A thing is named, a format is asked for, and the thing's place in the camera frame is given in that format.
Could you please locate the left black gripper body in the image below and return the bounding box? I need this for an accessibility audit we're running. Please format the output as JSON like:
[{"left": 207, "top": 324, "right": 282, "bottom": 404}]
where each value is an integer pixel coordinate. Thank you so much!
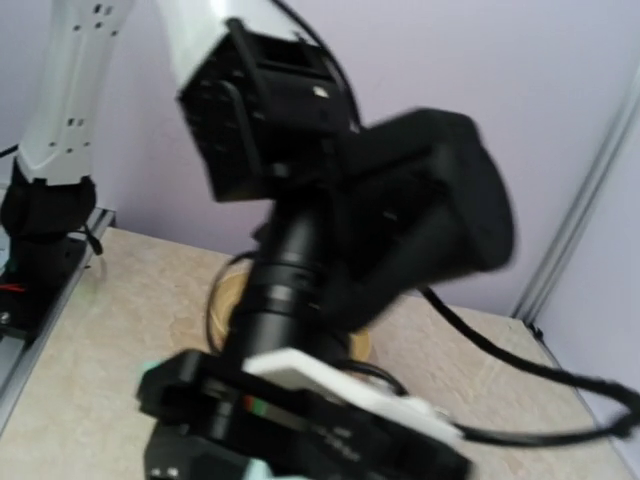
[{"left": 142, "top": 204, "right": 381, "bottom": 480}]

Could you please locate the mint green folding umbrella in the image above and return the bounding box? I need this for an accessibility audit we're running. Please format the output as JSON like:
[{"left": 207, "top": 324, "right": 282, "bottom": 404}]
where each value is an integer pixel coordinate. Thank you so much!
[{"left": 136, "top": 350, "right": 290, "bottom": 479}]

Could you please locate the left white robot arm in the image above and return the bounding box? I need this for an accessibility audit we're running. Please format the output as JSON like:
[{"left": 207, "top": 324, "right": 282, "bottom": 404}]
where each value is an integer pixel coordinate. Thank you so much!
[{"left": 137, "top": 1, "right": 515, "bottom": 479}]

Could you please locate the beige plate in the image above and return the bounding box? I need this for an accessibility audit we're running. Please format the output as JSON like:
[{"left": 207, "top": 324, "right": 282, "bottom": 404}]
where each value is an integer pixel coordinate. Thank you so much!
[{"left": 205, "top": 272, "right": 373, "bottom": 362}]

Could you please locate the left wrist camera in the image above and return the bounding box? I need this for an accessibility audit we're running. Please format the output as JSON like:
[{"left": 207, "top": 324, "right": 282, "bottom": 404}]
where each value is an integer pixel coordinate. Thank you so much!
[{"left": 137, "top": 347, "right": 474, "bottom": 480}]

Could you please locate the left aluminium frame post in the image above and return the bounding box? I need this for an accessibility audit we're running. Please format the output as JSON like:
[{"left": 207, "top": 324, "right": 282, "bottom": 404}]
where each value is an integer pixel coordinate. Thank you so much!
[{"left": 511, "top": 73, "right": 639, "bottom": 325}]

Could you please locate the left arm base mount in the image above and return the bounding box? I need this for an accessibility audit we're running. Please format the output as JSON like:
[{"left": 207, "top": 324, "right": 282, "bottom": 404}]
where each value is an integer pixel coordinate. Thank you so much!
[{"left": 1, "top": 174, "right": 103, "bottom": 343}]

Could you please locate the left camera cable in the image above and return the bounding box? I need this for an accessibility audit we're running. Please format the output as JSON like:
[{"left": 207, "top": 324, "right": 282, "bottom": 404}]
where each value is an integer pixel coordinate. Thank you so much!
[{"left": 344, "top": 284, "right": 636, "bottom": 446}]

